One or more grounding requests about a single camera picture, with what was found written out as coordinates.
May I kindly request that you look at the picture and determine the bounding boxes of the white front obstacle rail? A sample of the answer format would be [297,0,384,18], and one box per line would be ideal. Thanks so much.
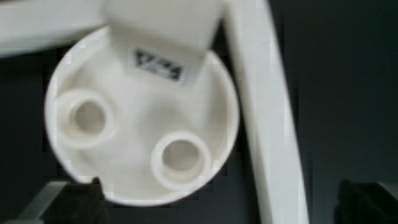
[0,0,105,58]

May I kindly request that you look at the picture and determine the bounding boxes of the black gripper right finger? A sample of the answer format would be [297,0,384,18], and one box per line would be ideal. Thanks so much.
[334,180,398,224]

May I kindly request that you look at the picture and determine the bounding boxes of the white right obstacle rail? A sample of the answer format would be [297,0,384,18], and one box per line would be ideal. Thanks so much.
[226,0,310,224]

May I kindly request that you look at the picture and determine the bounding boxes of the white obstacle rail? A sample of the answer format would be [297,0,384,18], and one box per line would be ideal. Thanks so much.
[226,0,310,224]
[0,0,105,58]

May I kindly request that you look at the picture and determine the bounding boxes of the white round stool seat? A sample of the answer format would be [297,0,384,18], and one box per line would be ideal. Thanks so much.
[45,28,240,207]

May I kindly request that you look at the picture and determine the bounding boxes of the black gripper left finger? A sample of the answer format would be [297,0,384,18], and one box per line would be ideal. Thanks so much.
[11,178,111,224]

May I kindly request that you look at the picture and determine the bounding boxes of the white stool leg with tag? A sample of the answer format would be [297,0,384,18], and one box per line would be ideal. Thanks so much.
[103,0,224,83]

